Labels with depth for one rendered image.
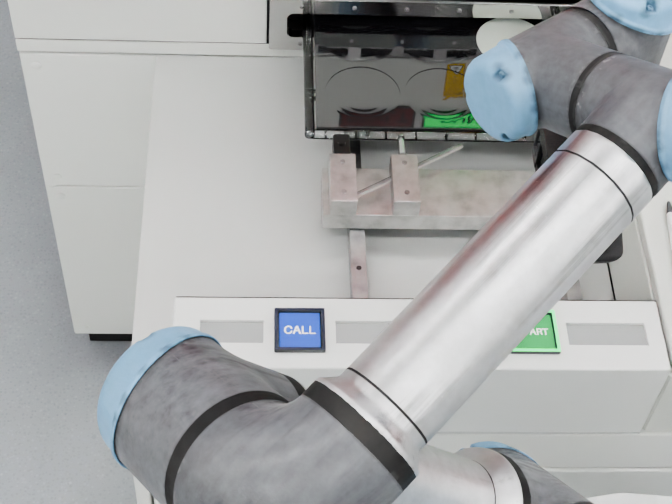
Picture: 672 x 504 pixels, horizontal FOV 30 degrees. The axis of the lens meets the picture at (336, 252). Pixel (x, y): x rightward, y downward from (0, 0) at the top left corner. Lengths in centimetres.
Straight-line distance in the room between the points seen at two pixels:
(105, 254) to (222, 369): 135
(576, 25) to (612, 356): 50
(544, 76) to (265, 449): 36
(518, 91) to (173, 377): 34
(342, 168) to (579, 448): 46
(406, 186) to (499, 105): 61
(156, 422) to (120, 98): 110
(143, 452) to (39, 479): 151
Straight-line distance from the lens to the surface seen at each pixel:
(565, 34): 102
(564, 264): 88
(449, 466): 113
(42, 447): 244
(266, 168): 172
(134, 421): 92
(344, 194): 158
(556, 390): 144
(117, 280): 231
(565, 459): 159
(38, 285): 264
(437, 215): 161
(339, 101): 170
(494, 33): 183
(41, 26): 186
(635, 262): 157
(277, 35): 182
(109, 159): 205
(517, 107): 98
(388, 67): 175
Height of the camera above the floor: 212
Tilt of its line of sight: 52 degrees down
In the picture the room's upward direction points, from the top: 5 degrees clockwise
